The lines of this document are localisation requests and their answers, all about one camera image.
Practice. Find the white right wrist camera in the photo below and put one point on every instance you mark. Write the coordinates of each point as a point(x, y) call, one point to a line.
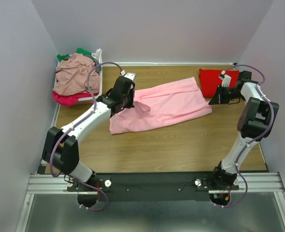
point(226, 79)

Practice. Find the grey t shirt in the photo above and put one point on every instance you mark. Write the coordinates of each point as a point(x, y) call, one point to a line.
point(96, 61)

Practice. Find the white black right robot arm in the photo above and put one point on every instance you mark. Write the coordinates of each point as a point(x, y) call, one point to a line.
point(255, 123)

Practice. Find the green t shirt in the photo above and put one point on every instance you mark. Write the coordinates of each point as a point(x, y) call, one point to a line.
point(78, 50)

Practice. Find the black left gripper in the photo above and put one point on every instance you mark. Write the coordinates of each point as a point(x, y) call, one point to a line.
point(131, 93)

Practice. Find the light pink t shirt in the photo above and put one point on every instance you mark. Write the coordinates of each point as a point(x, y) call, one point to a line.
point(161, 106)

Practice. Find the magenta t shirt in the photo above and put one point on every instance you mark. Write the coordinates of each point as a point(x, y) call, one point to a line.
point(70, 100)

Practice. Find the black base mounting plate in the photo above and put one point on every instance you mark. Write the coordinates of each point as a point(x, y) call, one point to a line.
point(151, 187)

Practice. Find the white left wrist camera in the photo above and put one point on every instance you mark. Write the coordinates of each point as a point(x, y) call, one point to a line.
point(131, 76)

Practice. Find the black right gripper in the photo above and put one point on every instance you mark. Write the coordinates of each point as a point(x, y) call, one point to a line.
point(217, 98)

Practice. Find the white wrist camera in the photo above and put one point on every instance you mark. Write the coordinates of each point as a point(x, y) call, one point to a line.
point(226, 79)
point(131, 76)

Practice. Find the folded red t shirt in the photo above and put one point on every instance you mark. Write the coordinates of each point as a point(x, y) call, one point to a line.
point(209, 80)

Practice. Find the dusty pink t shirt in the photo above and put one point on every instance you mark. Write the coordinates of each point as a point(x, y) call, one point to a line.
point(73, 76)

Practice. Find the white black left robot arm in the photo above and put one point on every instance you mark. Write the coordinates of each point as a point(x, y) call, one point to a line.
point(61, 149)

